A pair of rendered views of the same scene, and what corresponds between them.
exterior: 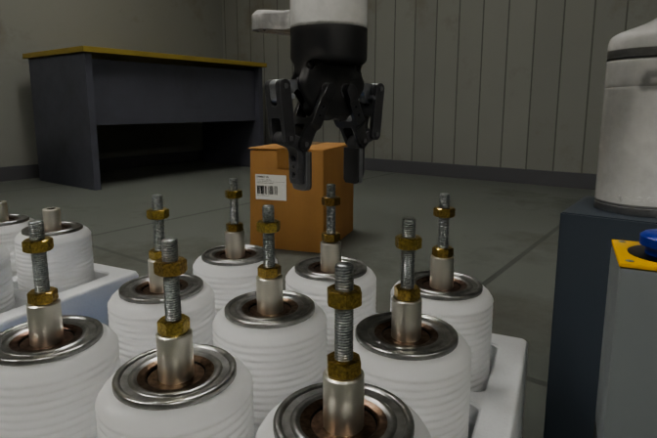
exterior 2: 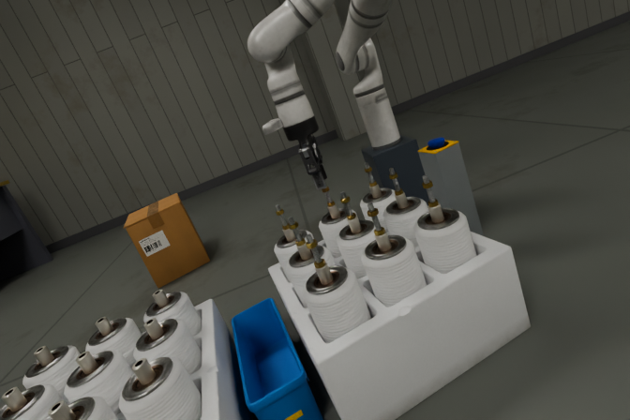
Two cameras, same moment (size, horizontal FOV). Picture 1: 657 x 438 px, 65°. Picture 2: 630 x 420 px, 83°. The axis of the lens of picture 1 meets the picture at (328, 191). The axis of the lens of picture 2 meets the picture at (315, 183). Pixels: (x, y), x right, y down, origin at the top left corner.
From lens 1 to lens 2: 0.54 m
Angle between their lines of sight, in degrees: 38
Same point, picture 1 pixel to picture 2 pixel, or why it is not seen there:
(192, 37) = not seen: outside the picture
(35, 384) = (353, 283)
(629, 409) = (451, 190)
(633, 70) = (370, 97)
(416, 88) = (149, 149)
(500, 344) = not seen: hidden behind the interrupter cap
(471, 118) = (197, 152)
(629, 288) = (439, 158)
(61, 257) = (188, 309)
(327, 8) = (307, 112)
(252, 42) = not seen: outside the picture
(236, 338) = (367, 240)
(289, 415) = (427, 226)
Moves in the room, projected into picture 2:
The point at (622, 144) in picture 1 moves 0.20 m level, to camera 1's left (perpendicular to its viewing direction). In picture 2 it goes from (378, 124) to (335, 150)
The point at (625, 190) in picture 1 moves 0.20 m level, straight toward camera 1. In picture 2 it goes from (385, 139) to (420, 144)
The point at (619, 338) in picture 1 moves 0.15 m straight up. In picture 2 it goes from (442, 172) to (425, 112)
